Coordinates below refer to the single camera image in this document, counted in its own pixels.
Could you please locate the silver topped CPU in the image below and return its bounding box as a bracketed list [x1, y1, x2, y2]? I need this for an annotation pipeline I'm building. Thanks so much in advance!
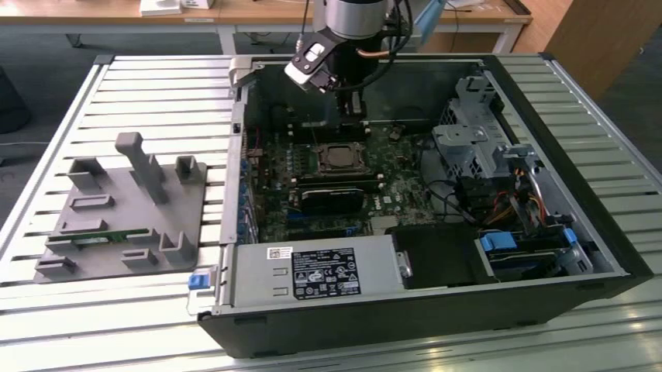
[328, 146, 361, 166]

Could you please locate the metal CPU socket cover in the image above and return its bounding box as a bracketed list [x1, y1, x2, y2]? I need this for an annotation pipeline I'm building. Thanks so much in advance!
[316, 143, 372, 174]

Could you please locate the CPU socket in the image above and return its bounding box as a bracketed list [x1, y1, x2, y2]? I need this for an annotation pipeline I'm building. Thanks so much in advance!
[313, 141, 376, 175]

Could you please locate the copper coloured bent tube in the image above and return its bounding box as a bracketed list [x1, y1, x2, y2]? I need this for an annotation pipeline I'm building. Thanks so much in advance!
[356, 46, 396, 60]

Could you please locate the grey metal disk bay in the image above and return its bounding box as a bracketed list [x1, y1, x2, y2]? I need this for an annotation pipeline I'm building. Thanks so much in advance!
[430, 75, 542, 185]

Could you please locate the green motherboard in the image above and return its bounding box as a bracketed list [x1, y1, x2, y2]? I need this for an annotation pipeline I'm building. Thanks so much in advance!
[242, 123, 436, 241]

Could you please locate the black graphics card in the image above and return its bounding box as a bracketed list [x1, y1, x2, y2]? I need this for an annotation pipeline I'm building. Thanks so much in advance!
[298, 187, 368, 217]

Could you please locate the silver chipset heat sink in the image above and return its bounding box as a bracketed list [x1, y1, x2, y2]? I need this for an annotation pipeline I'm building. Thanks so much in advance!
[370, 215, 404, 233]

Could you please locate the black plastic shroud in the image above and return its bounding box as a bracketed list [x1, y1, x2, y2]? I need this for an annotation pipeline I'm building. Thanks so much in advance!
[390, 223, 496, 291]

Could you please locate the blue disk carrier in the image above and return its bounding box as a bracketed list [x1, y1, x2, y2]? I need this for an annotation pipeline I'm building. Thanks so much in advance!
[478, 229, 520, 257]

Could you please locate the silver power supply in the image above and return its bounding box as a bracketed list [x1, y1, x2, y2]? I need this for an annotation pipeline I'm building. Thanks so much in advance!
[226, 236, 417, 312]

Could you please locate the brown wooden cabinet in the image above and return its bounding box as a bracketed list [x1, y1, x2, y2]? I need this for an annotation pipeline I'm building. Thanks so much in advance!
[541, 0, 662, 101]

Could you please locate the blue case latch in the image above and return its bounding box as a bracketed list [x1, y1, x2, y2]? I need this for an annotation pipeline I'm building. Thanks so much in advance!
[186, 271, 219, 292]

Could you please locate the grey parts rack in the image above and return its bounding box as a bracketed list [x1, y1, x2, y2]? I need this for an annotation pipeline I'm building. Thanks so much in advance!
[31, 131, 210, 286]

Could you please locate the green RAM stick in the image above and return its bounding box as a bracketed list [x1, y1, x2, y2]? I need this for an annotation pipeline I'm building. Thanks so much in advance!
[59, 228, 150, 249]

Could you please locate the black PC case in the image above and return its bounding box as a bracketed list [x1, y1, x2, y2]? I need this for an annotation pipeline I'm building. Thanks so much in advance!
[195, 52, 655, 360]

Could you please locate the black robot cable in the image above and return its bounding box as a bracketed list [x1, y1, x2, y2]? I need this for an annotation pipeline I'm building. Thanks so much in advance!
[333, 0, 416, 92]

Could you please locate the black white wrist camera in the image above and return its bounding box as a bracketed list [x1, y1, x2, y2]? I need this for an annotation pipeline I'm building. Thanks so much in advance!
[284, 30, 341, 93]

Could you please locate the black wire bundle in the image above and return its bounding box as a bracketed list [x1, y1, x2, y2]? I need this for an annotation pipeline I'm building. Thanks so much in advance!
[422, 176, 496, 228]

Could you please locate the yellow red wire bundle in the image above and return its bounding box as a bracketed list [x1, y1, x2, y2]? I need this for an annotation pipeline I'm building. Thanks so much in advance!
[484, 191, 548, 228]

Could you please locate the wooden desk white frame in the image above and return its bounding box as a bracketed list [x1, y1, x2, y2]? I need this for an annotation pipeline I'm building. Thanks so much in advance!
[0, 0, 534, 55]

